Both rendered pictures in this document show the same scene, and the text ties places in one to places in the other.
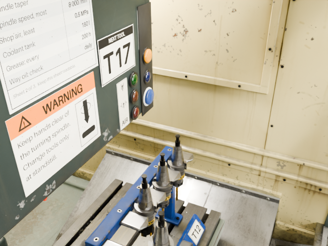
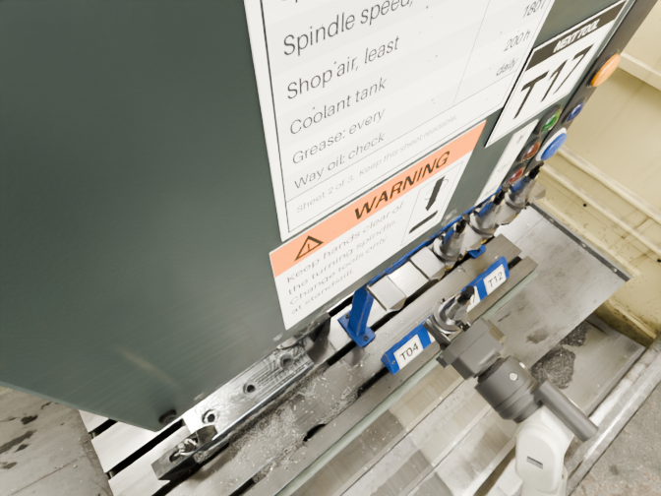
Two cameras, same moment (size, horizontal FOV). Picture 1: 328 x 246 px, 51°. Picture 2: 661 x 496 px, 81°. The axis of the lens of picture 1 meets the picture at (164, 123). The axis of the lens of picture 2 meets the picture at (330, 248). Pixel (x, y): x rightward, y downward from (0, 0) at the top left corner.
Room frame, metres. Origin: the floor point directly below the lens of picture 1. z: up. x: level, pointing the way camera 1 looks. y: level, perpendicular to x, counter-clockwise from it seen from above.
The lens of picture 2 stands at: (0.24, 0.10, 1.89)
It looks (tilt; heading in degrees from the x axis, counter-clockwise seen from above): 59 degrees down; 24
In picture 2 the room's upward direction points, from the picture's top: 3 degrees clockwise
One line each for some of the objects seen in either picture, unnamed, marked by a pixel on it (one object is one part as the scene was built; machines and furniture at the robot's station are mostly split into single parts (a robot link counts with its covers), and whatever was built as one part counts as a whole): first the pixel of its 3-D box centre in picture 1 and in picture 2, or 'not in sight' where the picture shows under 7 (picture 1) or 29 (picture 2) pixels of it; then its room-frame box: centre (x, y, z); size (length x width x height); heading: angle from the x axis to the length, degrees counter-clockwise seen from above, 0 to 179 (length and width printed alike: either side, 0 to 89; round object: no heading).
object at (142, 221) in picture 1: (135, 221); (428, 264); (0.67, 0.08, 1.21); 0.07 x 0.05 x 0.01; 64
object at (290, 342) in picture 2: not in sight; (305, 331); (0.51, 0.28, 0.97); 0.13 x 0.03 x 0.15; 154
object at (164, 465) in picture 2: not in sight; (188, 450); (0.17, 0.37, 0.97); 0.13 x 0.03 x 0.15; 154
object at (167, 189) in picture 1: (162, 184); (483, 222); (0.82, 0.00, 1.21); 0.06 x 0.06 x 0.03
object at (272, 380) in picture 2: not in sight; (234, 363); (0.37, 0.39, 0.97); 0.29 x 0.23 x 0.05; 154
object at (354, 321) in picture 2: not in sight; (361, 306); (0.60, 0.17, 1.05); 0.10 x 0.05 x 0.30; 64
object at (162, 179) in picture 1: (162, 173); (491, 210); (0.82, 0.00, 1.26); 0.04 x 0.04 x 0.07
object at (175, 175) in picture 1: (170, 174); (499, 211); (0.87, -0.02, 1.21); 0.07 x 0.05 x 0.01; 64
